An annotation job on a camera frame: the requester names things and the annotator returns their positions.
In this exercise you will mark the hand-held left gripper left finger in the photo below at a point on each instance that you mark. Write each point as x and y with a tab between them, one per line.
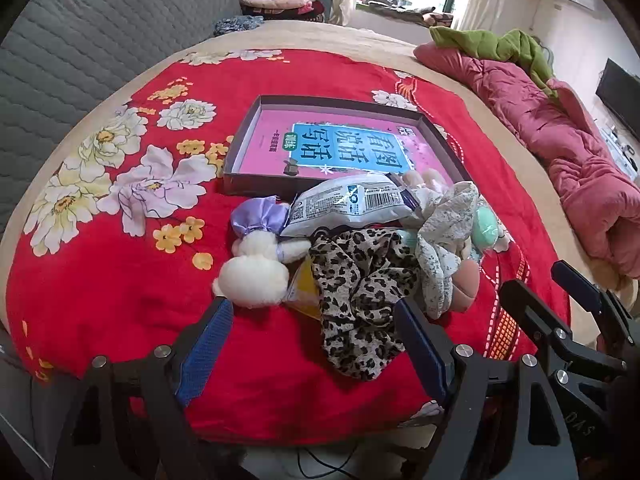
205	355

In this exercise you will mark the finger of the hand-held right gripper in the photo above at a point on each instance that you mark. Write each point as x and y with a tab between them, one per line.
525	310
575	280

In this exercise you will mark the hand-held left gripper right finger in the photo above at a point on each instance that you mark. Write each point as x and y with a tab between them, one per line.
425	355

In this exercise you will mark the pink makeup sponge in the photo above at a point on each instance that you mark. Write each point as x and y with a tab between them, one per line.
462	285

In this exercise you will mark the green makeup sponge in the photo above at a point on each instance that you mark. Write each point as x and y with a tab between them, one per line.
485	230

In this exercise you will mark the white plush bunny purple bow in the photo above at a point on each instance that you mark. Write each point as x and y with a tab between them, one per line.
250	275

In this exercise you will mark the leopard print scrunchie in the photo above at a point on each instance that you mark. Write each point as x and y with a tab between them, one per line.
360	290

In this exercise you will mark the white floral scrunchie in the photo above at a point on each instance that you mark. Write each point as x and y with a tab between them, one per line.
440	240

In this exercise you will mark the yellow packet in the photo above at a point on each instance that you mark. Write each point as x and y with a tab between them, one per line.
302	290

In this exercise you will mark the beige plush bunny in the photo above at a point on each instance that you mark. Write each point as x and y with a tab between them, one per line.
425	180

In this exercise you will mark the shallow box with pink print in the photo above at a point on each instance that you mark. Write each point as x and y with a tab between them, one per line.
280	150

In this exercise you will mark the red floral blanket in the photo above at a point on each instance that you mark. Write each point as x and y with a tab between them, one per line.
125	310

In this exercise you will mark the white cabinet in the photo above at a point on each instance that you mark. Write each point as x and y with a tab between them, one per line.
622	152

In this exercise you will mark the pink quilt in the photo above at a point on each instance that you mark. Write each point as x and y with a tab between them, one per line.
550	135

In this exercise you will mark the black television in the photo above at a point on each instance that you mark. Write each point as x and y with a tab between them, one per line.
620	95

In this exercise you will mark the green blanket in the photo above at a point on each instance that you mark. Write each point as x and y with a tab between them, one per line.
480	42

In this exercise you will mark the clothes on windowsill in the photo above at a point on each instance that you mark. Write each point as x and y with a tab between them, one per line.
400	10

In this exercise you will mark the grey quilted headboard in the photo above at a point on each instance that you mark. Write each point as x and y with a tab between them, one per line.
75	60

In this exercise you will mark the blue patterned cloth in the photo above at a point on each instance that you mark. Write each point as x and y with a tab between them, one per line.
237	24

